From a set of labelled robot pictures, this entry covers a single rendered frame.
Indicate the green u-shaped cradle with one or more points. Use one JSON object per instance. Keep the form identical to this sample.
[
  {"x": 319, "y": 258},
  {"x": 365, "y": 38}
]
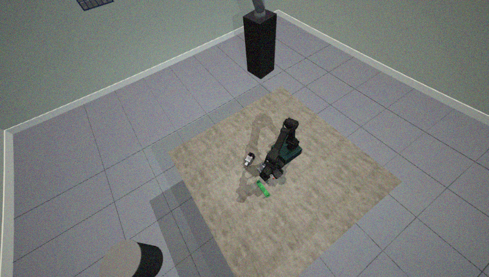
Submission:
[{"x": 263, "y": 188}]

